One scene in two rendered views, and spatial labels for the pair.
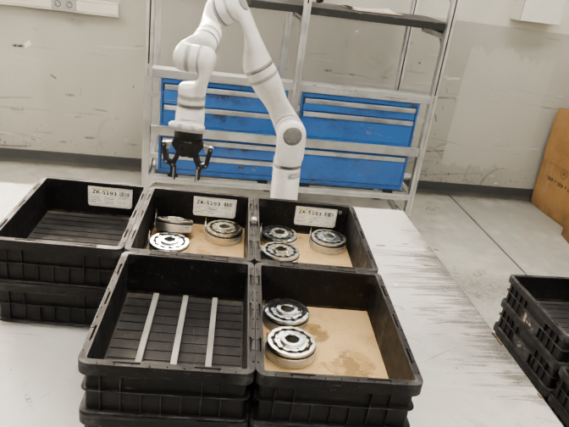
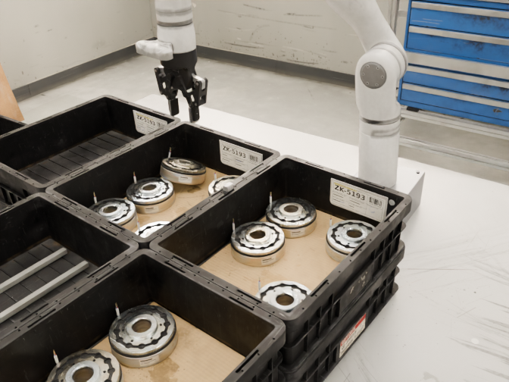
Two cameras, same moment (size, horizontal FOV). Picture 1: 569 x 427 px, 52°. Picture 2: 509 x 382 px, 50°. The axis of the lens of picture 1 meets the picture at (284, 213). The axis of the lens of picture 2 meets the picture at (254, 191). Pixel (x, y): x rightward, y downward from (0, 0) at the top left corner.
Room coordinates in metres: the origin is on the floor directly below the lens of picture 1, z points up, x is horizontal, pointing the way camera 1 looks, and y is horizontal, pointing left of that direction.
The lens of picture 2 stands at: (0.83, -0.60, 1.48)
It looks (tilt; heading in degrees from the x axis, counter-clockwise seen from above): 32 degrees down; 46
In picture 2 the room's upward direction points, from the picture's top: 2 degrees counter-clockwise
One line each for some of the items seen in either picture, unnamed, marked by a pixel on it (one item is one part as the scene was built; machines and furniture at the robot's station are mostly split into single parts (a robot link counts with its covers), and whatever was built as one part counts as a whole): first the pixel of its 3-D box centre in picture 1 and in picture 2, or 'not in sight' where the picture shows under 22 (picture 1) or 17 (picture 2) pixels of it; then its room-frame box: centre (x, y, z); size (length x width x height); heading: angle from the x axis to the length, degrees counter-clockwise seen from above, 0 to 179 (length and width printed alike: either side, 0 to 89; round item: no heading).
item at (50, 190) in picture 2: (196, 224); (168, 175); (1.38, 0.22, 0.92); 0.40 x 0.30 x 0.02; 6
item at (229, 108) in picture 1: (222, 132); (476, 64); (3.31, 0.43, 0.60); 0.72 x 0.03 x 0.56; 100
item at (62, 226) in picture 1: (79, 230); (84, 157); (1.35, 0.52, 0.87); 0.40 x 0.30 x 0.11; 6
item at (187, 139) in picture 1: (188, 139); (179, 67); (1.48, 0.28, 1.11); 0.08 x 0.08 x 0.09
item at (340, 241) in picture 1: (328, 237); (354, 236); (1.53, -0.14, 0.86); 0.10 x 0.10 x 0.01
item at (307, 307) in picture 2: (309, 234); (287, 225); (1.41, -0.07, 0.92); 0.40 x 0.30 x 0.02; 6
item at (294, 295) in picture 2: not in sight; (284, 300); (1.31, -0.16, 0.86); 0.05 x 0.05 x 0.01
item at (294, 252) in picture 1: (280, 251); (257, 237); (1.41, 0.00, 0.86); 0.10 x 0.10 x 0.01
